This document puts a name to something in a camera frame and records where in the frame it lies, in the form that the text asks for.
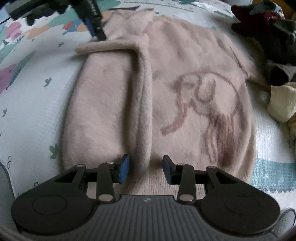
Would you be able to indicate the cream quilted garment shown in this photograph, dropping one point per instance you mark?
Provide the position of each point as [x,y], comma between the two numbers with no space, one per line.
[282,107]

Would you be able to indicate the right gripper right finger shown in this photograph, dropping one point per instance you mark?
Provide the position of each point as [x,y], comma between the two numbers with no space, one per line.
[185,176]

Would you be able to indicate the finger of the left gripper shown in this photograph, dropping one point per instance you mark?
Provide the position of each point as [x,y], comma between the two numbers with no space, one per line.
[91,24]
[89,13]

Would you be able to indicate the dark red black garment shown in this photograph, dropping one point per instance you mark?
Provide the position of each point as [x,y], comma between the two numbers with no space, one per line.
[276,37]

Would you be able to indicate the grey hoodie garment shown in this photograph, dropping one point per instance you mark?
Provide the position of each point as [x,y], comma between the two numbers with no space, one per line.
[264,7]

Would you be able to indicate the pink knit sweater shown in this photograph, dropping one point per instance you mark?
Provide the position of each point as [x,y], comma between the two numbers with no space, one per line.
[161,86]

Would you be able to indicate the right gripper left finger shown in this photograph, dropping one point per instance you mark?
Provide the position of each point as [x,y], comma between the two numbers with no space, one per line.
[106,174]

